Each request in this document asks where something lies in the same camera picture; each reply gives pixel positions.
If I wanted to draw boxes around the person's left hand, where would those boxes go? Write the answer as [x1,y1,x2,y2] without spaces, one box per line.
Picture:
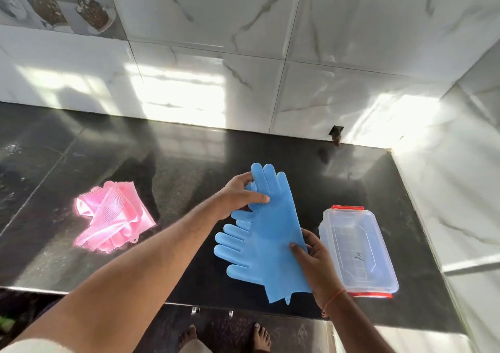
[212,172,271,221]

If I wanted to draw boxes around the person's right hand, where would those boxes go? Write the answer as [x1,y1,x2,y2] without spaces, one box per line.
[289,228,346,310]

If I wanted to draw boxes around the clear plastic box red latches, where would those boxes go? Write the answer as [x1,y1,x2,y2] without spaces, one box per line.
[318,205,400,299]

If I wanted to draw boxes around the clear plastic lid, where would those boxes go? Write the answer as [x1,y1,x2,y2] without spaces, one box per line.
[324,208,400,294]

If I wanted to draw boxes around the pink rubber glove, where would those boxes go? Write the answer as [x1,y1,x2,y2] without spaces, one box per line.
[73,208,141,254]
[74,181,158,248]

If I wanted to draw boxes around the person's left forearm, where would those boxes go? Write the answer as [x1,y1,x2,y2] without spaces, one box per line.
[11,204,226,353]

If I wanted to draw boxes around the person's right forearm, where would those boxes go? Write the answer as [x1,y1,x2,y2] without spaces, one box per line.
[322,290,395,353]

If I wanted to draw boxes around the person's right foot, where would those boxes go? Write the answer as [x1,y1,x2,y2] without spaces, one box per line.
[253,322,272,352]

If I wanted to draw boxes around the person's foot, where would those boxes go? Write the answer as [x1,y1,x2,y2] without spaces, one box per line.
[253,322,272,352]
[179,324,198,351]

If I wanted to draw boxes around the person's left foot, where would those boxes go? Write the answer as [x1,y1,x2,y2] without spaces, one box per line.
[179,324,198,351]

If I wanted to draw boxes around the grey trousers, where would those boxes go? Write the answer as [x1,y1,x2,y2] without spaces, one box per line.
[183,339,214,353]

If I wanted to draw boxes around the white shirt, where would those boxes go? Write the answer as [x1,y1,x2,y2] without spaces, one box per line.
[0,339,63,353]

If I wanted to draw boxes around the red thread bracelet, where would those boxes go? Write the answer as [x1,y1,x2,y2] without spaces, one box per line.
[321,288,347,319]

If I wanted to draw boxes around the brown wall stub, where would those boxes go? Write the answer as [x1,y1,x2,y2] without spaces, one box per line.
[329,125,345,148]

